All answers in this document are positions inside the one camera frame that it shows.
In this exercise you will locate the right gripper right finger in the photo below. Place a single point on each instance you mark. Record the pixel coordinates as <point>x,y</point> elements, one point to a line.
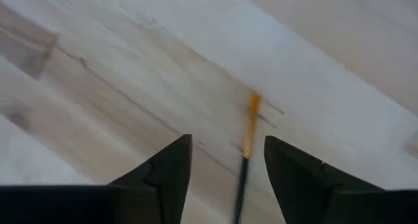
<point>326,201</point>

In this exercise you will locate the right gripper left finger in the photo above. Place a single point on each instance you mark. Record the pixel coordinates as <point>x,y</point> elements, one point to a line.
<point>98,204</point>

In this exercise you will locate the black paintbrush gold ferrule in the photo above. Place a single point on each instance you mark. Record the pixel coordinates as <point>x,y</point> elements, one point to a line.
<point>250,132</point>

